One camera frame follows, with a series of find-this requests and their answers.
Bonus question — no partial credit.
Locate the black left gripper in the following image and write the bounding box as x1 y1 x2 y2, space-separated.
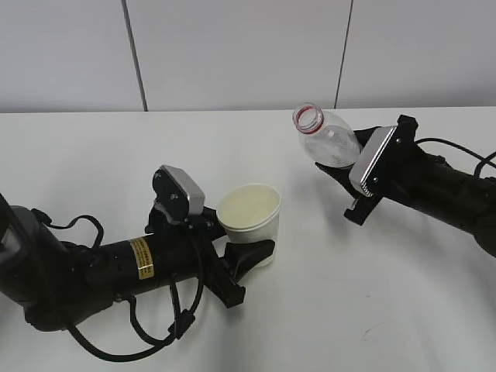
145 206 275 308

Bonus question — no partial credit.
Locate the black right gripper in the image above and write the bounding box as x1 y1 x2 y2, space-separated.
315 115 419 226

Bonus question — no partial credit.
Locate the clear water bottle red label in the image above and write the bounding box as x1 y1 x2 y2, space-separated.
292 102 362 168

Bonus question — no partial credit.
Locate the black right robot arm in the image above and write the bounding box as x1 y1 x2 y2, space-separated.
316 115 495 256

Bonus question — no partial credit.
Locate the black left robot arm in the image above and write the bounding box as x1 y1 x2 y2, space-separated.
1 201 275 332

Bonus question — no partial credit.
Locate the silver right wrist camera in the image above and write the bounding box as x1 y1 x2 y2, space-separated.
349 126 398 197

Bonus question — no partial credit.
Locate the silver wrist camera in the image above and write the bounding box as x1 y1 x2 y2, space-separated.
349 126 398 197
152 164 205 224

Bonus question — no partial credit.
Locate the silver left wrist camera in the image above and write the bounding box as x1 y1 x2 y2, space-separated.
152 164 205 224

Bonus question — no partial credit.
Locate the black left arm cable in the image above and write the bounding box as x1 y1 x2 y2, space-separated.
34 215 206 363

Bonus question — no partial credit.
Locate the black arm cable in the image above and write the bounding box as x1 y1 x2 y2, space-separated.
34 215 206 363
416 138 496 177

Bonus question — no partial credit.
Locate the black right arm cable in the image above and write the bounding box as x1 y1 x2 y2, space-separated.
416 138 496 177

